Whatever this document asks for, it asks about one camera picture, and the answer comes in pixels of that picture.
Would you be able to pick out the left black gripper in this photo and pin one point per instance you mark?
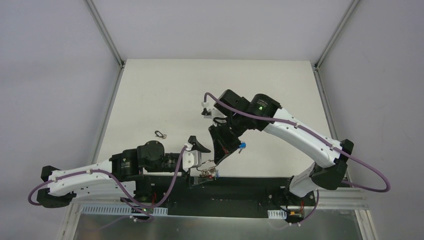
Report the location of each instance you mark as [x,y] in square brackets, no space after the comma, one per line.
[197,158]

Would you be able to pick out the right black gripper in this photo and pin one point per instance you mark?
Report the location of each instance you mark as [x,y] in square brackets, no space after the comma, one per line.
[226,137]

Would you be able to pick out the large silver keyring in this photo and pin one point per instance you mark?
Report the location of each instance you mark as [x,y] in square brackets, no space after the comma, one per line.
[207,165]

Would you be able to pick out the blue tag key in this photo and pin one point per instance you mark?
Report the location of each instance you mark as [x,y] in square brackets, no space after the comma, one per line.
[242,145]

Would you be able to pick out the black tag key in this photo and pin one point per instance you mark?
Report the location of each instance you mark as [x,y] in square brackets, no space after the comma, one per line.
[160,134]

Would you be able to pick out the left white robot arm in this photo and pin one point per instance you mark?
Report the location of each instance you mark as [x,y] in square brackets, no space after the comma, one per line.
[124,175]

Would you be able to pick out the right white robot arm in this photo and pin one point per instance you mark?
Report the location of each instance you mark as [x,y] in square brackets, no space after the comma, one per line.
[233,115]

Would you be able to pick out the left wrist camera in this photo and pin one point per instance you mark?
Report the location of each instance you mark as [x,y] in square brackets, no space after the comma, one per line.
[191,157]

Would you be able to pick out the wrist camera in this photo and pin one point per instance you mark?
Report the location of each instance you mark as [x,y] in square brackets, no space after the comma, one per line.
[191,157]
[210,112]

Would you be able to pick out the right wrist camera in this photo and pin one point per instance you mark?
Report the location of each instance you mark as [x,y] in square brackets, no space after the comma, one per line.
[210,112]

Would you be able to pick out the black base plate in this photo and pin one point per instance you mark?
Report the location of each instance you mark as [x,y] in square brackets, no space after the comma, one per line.
[232,197]

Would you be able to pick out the aluminium frame rail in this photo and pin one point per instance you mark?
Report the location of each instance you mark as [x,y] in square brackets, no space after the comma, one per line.
[344,198]

